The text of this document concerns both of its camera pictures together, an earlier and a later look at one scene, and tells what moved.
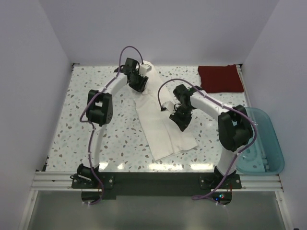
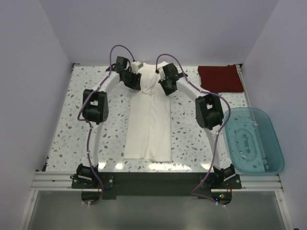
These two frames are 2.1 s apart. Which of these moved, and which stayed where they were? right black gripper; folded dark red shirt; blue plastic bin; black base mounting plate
Moved: right black gripper
Stayed: folded dark red shirt; black base mounting plate; blue plastic bin
